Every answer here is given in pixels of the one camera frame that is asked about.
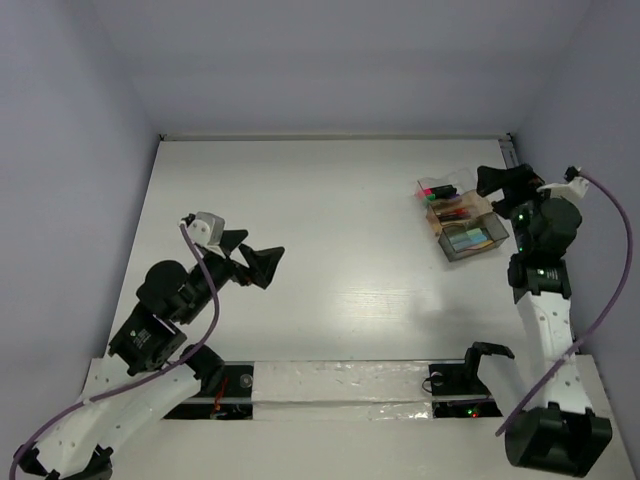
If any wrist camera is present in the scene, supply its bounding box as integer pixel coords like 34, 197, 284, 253
179, 211, 225, 250
537, 166, 590, 203

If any light blue highlighter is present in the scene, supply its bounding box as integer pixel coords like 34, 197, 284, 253
451, 235, 487, 250

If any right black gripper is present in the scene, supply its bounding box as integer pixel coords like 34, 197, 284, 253
477, 164, 561, 254

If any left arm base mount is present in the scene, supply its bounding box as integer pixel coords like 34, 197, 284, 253
164, 362, 254, 421

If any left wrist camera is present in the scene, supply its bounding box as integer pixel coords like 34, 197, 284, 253
179, 211, 225, 250

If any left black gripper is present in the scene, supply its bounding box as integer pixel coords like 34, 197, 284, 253
180, 228, 285, 322

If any red gel pen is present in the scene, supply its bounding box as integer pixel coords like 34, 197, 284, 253
437, 209, 471, 222

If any pink orange highlighter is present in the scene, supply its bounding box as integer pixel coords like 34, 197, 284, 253
456, 240, 494, 252

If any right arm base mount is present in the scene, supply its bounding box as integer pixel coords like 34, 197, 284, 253
421, 342, 514, 419

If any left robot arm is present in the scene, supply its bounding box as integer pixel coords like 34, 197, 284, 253
8, 222, 285, 479

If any clear organizer container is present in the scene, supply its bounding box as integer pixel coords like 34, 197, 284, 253
415, 169, 509, 262

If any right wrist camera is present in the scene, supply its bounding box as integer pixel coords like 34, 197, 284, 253
537, 166, 590, 203

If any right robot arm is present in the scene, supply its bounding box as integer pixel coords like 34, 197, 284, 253
460, 164, 613, 478

